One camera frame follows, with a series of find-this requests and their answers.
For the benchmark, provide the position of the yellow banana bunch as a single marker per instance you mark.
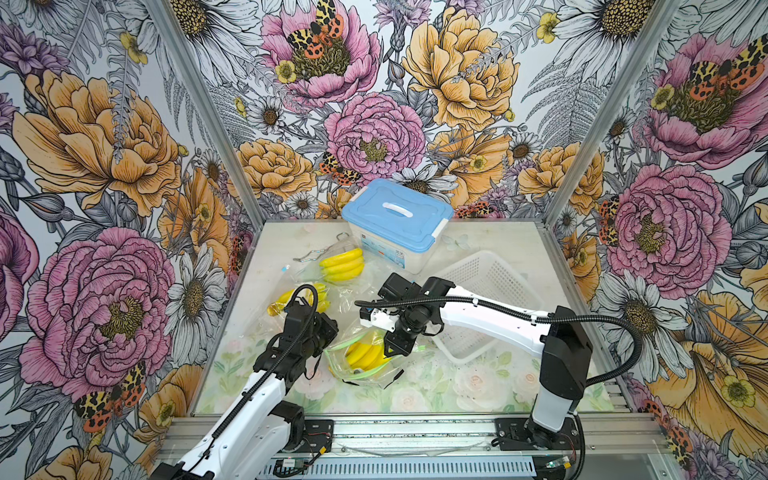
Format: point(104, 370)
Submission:
point(344, 266)

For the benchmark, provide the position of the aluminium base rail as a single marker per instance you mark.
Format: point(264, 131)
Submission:
point(484, 446)

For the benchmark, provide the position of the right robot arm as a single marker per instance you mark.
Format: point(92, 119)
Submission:
point(564, 362)

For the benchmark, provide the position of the blue lid storage box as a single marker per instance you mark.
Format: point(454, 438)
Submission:
point(396, 223)

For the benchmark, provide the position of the white plastic basket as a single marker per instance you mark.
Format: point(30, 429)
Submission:
point(486, 275)

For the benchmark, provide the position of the panda zip-top bag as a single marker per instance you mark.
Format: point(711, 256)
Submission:
point(381, 377)

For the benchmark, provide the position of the metal wire tongs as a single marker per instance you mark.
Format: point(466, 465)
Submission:
point(315, 254)

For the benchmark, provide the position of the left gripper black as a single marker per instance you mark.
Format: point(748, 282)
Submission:
point(329, 329)

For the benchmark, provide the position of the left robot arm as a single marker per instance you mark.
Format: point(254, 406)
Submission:
point(260, 422)

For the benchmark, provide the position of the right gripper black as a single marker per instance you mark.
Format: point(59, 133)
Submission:
point(391, 340)

